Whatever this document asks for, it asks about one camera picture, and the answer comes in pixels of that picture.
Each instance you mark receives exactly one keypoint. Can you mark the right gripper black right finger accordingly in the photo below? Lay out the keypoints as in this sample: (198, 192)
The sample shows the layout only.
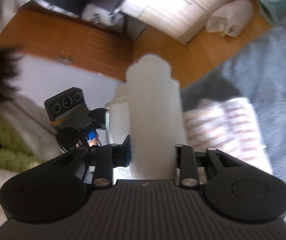
(192, 165)

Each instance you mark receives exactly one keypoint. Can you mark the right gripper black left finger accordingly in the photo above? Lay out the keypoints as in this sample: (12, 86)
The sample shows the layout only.
(102, 158)

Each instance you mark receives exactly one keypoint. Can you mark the white fluffy deer sweater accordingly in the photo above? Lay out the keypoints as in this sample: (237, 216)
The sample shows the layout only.
(148, 109)

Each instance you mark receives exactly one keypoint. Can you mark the green fleece left sleeve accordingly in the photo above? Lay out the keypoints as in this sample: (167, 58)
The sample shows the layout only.
(15, 154)

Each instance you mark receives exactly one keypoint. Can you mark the grey bed blanket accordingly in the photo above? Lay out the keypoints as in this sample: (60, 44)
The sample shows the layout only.
(258, 73)

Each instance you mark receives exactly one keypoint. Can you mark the rolled white towel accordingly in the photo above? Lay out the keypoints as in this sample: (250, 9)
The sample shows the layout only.
(231, 18)

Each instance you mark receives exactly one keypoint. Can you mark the large cardboard box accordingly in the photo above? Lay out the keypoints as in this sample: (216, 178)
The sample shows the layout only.
(180, 19)

